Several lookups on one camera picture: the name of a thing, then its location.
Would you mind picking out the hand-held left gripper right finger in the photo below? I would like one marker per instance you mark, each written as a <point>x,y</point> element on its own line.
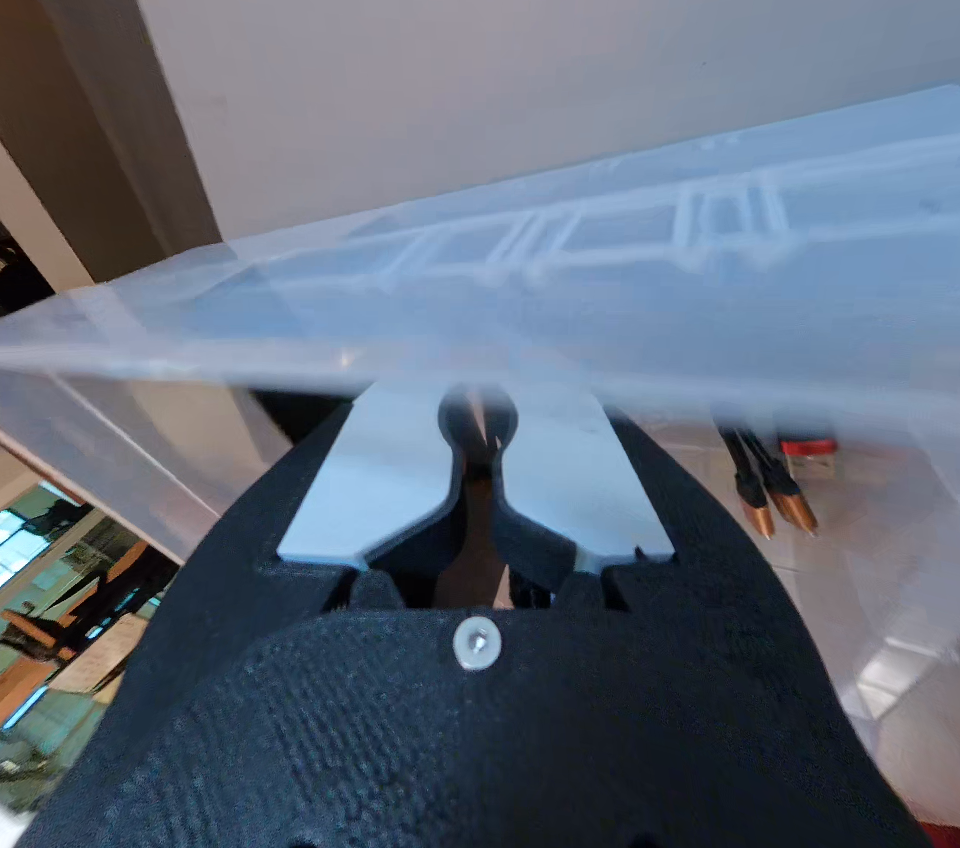
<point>577,480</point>

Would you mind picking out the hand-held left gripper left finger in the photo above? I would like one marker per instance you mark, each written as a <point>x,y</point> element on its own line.
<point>375,480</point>

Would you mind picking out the clear plastic box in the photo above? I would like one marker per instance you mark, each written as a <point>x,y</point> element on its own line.
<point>525,278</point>

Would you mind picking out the black foam pad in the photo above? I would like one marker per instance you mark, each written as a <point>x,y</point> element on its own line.
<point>300,413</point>

